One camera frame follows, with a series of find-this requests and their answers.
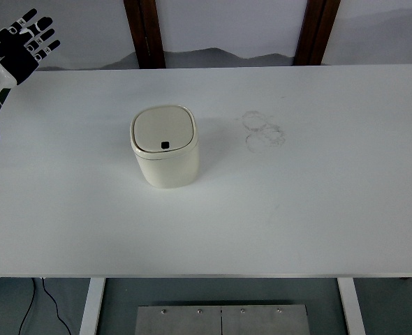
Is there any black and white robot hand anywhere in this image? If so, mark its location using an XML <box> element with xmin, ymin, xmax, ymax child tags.
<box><xmin>0</xmin><ymin>8</ymin><xmax>61</xmax><ymax>91</ymax></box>

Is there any cream plastic trash bin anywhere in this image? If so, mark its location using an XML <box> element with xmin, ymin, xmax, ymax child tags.
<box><xmin>129</xmin><ymin>104</ymin><xmax>200</xmax><ymax>190</ymax></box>

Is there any white table leg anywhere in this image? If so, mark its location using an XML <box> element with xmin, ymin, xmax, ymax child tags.
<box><xmin>79</xmin><ymin>278</ymin><xmax>106</xmax><ymax>335</ymax></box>
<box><xmin>337</xmin><ymin>278</ymin><xmax>367</xmax><ymax>335</ymax></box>

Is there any grey metal plate with screws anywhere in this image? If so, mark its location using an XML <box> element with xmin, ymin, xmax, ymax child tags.
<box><xmin>221</xmin><ymin>304</ymin><xmax>310</xmax><ymax>335</ymax></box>
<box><xmin>135</xmin><ymin>305</ymin><xmax>223</xmax><ymax>335</ymax></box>

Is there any dark brown wooden post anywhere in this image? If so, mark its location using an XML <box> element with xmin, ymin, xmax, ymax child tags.
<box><xmin>123</xmin><ymin>0</ymin><xmax>168</xmax><ymax>70</ymax></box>
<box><xmin>293</xmin><ymin>0</ymin><xmax>342</xmax><ymax>67</ymax></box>

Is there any thin black floor cable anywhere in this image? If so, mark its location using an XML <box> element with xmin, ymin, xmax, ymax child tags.
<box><xmin>41</xmin><ymin>278</ymin><xmax>74</xmax><ymax>335</ymax></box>
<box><xmin>18</xmin><ymin>278</ymin><xmax>38</xmax><ymax>335</ymax></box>

